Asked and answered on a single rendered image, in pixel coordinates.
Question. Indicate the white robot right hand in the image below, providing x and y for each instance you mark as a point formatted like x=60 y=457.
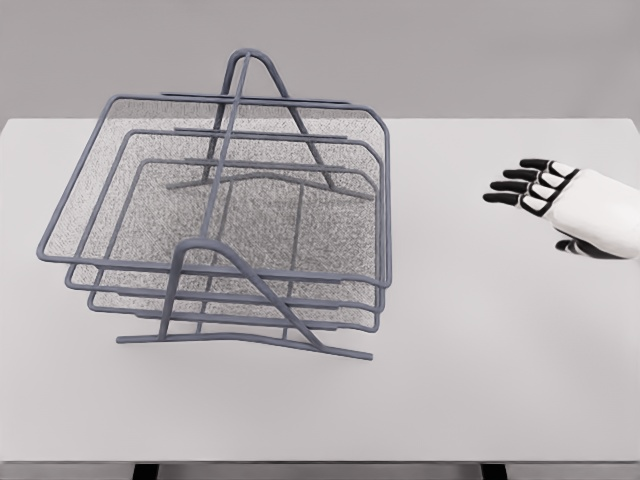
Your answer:
x=595 y=210

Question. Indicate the grey mesh folder tray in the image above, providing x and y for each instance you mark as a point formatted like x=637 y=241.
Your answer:
x=150 y=305
x=107 y=165
x=125 y=283

